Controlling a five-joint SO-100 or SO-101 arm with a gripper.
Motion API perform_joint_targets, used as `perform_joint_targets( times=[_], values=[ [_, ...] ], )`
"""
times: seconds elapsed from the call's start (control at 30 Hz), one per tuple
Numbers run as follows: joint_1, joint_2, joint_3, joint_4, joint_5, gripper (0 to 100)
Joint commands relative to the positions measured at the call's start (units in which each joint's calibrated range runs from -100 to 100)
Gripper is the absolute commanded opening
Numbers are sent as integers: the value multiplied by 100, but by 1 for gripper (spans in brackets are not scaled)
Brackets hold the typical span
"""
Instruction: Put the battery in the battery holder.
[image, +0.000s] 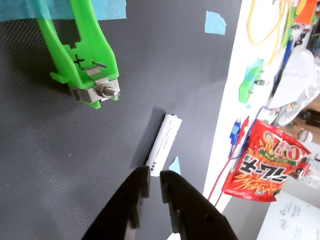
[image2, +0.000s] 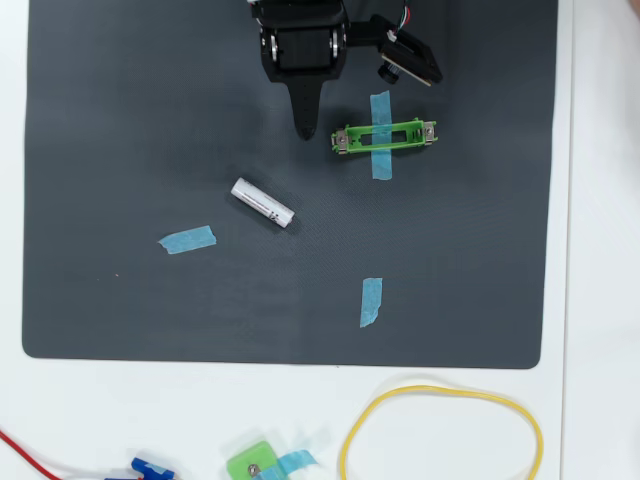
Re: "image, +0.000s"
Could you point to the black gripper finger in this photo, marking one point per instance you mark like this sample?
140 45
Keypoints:
125 205
192 212

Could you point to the white AA battery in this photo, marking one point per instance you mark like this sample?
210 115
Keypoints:
165 140

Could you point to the green battery holder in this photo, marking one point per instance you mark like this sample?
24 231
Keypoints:
97 37

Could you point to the blue masking tape piece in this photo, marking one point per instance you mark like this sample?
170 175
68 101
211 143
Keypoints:
176 166
252 71
215 23

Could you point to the red snack bag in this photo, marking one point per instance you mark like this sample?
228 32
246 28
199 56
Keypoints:
262 170

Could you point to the blue clip connector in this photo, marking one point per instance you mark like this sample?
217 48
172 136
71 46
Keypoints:
235 132

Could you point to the dark grey rubber mat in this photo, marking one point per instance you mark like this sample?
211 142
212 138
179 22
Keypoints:
50 150

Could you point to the white paper sheet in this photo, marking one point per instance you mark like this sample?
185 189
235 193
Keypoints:
287 220

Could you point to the small green plastic block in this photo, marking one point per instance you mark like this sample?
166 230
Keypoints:
247 87

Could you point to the clear plastic bag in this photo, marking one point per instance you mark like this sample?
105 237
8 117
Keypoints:
300 75

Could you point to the yellow rubber band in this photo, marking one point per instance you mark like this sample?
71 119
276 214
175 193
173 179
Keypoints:
248 27

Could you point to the long blue masking tape strip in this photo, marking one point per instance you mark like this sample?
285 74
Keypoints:
15 10

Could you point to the orange plastic item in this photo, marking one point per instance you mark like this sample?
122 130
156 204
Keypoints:
306 12

